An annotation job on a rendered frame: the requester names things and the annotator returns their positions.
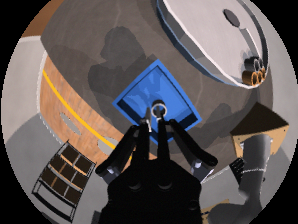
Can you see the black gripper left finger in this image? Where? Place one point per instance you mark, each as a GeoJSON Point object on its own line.
{"type": "Point", "coordinates": [122, 152]}

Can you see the blue crate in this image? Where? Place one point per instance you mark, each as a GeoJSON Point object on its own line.
{"type": "Point", "coordinates": [150, 88]}

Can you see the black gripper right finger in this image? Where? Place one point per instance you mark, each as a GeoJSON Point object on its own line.
{"type": "Point", "coordinates": [202, 163]}

